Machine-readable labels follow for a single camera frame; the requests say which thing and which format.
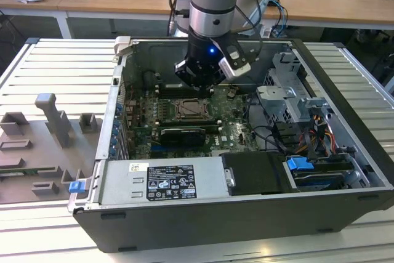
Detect silver topped CPU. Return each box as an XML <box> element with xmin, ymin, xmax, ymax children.
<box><xmin>181</xmin><ymin>102</ymin><xmax>206</xmax><ymax>117</ymax></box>

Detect CPU socket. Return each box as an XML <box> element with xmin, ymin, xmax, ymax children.
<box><xmin>173</xmin><ymin>97</ymin><xmax>215</xmax><ymax>123</ymax></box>

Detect RAM stick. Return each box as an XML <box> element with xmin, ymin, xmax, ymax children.
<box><xmin>157</xmin><ymin>123</ymin><xmax>223</xmax><ymax>132</ymax></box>

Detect black graphics card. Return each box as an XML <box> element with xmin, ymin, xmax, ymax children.
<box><xmin>159</xmin><ymin>126</ymin><xmax>207</xmax><ymax>148</ymax></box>

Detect green motherboard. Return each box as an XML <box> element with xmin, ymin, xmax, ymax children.
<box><xmin>123</xmin><ymin>86</ymin><xmax>267</xmax><ymax>158</ymax></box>

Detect perforated metal drive cage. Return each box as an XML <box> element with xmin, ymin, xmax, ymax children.
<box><xmin>254</xmin><ymin>51</ymin><xmax>335</xmax><ymax>126</ymax></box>

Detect wooden desk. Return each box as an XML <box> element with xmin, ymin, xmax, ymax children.
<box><xmin>0</xmin><ymin>0</ymin><xmax>394</xmax><ymax>41</ymax></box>

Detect black plastic shroud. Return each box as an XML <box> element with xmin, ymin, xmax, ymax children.
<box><xmin>220</xmin><ymin>151</ymin><xmax>292</xmax><ymax>196</ymax></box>

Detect hard disk in blue carrier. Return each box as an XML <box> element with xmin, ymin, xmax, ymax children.
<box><xmin>284</xmin><ymin>156</ymin><xmax>354</xmax><ymax>193</ymax></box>

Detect grey power supply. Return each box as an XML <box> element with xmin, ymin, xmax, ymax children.
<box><xmin>97</xmin><ymin>155</ymin><xmax>232</xmax><ymax>206</ymax></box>

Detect black PC case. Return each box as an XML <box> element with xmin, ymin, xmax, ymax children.
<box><xmin>68</xmin><ymin>36</ymin><xmax>394</xmax><ymax>254</ymax></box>

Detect blue plastic case latch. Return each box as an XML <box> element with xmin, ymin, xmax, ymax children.
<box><xmin>69</xmin><ymin>180</ymin><xmax>86</xmax><ymax>195</ymax></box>

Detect grey parts rack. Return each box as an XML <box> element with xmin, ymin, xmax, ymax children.
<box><xmin>0</xmin><ymin>92</ymin><xmax>105</xmax><ymax>206</ymax></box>

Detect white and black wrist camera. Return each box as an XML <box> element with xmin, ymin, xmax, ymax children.
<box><xmin>217</xmin><ymin>39</ymin><xmax>252</xmax><ymax>79</ymax></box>

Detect black wire bundle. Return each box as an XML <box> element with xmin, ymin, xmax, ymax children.
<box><xmin>245</xmin><ymin>92</ymin><xmax>292</xmax><ymax>156</ymax></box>

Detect grey case latch handle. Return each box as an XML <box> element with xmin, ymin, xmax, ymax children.
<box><xmin>113</xmin><ymin>36</ymin><xmax>134</xmax><ymax>58</ymax></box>

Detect blue cables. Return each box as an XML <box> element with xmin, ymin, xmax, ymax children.
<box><xmin>270</xmin><ymin>0</ymin><xmax>291</xmax><ymax>41</ymax></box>

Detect coloured wire bundle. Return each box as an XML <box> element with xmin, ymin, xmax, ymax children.
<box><xmin>303</xmin><ymin>114</ymin><xmax>339</xmax><ymax>161</ymax></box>

